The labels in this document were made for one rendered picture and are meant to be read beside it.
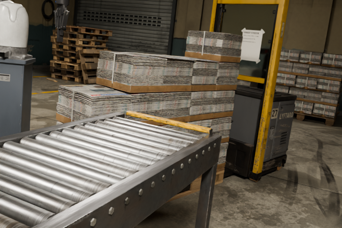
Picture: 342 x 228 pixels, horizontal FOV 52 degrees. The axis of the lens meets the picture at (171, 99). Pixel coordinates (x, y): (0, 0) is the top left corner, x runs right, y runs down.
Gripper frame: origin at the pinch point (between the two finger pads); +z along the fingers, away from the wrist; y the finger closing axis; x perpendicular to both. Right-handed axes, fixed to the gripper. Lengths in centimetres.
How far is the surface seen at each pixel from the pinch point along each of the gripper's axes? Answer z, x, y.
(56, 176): 35, 55, -101
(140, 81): 23, -47, -18
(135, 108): 40, -45, -18
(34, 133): 34, 44, -66
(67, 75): 100, -345, 570
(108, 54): 9.3, -40.0, 8.2
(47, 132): 34, 39, -66
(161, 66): 13, -63, -18
